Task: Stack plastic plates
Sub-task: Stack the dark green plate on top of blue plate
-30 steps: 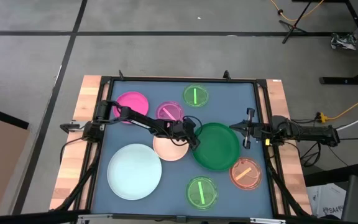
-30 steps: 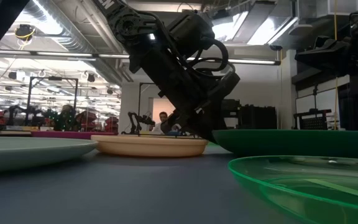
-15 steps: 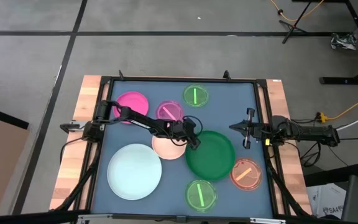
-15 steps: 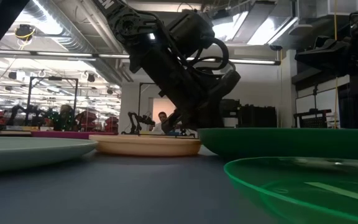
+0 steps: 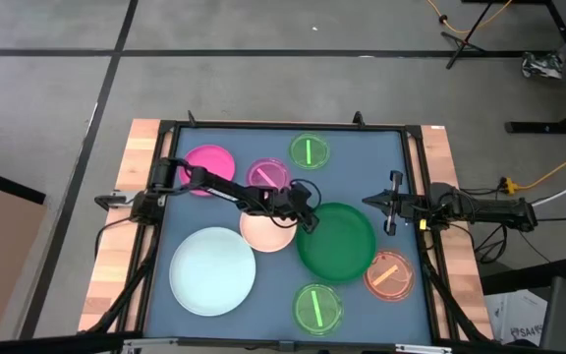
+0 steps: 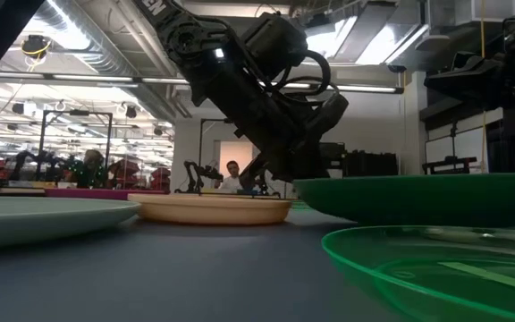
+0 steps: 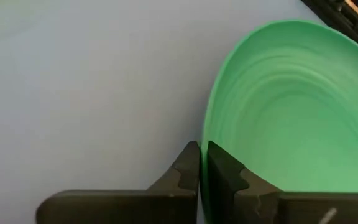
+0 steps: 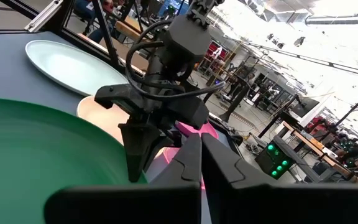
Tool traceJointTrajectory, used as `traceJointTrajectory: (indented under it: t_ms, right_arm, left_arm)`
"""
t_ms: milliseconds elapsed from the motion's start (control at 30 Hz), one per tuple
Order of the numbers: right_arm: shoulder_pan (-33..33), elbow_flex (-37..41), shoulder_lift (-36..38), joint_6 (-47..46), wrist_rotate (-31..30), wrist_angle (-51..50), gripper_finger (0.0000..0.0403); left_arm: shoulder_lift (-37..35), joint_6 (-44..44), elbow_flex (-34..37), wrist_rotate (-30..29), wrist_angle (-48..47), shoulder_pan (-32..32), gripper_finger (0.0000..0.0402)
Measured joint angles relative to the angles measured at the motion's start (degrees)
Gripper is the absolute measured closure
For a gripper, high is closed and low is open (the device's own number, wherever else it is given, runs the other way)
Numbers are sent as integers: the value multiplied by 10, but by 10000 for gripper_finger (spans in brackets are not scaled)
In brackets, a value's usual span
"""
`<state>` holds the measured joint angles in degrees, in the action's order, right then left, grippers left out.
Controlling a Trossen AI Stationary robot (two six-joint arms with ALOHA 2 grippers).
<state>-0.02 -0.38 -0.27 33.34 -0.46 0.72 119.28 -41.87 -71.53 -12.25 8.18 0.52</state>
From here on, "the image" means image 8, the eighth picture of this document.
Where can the red storage shelf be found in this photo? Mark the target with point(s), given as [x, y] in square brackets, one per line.
[213, 49]

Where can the wooden top workbench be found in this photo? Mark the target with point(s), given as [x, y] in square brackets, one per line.
[315, 144]

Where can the silver ceiling duct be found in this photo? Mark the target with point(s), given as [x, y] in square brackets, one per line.
[340, 19]

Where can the pink translucent plastic plate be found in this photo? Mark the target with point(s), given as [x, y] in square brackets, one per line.
[208, 130]

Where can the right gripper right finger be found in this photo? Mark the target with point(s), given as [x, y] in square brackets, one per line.
[275, 205]

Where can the person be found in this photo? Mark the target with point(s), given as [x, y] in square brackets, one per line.
[98, 34]

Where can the dark green plastic plate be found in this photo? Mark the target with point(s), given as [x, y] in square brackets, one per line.
[42, 149]

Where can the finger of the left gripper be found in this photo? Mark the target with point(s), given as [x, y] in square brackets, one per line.
[170, 138]
[138, 146]

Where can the black pedestal stand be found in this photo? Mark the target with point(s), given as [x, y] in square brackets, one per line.
[235, 104]

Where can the computer tower green lights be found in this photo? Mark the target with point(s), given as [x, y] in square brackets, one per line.
[272, 161]

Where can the aluminium frame extrusion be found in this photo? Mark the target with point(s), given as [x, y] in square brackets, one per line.
[42, 17]

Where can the beige plastic plate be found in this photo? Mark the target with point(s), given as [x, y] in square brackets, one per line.
[104, 118]

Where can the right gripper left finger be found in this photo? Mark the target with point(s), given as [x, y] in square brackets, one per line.
[129, 205]

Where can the large pale grey plate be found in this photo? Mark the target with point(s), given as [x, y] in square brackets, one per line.
[70, 67]

